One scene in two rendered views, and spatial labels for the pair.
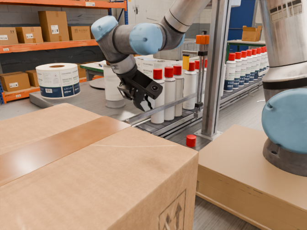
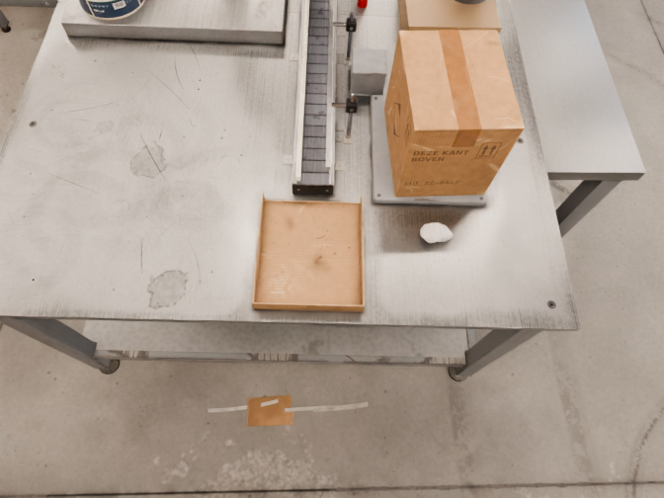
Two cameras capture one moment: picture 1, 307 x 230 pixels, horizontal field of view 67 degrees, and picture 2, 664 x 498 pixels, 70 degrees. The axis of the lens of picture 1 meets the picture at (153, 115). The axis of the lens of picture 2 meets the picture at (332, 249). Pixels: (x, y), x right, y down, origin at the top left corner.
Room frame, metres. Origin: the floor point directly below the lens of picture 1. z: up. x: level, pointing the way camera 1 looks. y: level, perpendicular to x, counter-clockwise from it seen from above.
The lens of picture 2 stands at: (-0.24, 0.92, 1.91)
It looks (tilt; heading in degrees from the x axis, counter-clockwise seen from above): 65 degrees down; 314
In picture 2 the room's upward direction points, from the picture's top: 5 degrees clockwise
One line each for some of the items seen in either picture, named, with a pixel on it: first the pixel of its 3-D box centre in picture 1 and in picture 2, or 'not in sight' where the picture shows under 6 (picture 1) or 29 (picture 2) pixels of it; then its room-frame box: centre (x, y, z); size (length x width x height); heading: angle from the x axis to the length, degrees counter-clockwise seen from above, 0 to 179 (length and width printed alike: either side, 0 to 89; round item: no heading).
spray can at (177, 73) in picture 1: (176, 91); not in sight; (0.88, -0.09, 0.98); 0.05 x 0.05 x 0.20
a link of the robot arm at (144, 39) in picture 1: (142, 39); not in sight; (0.64, 0.03, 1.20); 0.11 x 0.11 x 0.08; 52
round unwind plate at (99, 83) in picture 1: (114, 82); not in sight; (1.41, 0.24, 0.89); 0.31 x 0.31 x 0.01
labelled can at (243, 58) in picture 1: (241, 69); not in sight; (1.35, -0.51, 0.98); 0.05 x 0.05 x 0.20
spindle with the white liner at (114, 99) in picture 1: (113, 73); not in sight; (1.01, 0.18, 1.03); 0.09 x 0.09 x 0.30
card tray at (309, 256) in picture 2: not in sight; (310, 249); (0.15, 0.59, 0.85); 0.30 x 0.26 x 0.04; 137
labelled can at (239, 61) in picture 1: (235, 70); not in sight; (1.29, -0.46, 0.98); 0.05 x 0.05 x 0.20
